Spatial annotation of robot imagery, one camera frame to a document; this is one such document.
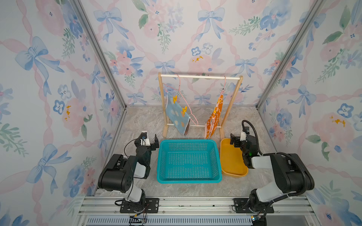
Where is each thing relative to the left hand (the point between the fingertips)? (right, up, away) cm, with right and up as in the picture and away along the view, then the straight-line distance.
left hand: (149, 134), depth 90 cm
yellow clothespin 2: (+22, +15, -6) cm, 28 cm away
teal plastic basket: (+25, -17, 0) cm, 31 cm away
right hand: (+60, +1, +4) cm, 60 cm away
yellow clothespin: (+16, +23, 0) cm, 28 cm away
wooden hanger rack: (+50, +1, +14) cm, 52 cm away
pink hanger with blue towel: (+20, +27, +29) cm, 44 cm away
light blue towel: (+16, +12, +8) cm, 22 cm away
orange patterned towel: (+43, +9, +11) cm, 45 cm away
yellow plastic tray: (+53, -18, +1) cm, 56 cm away
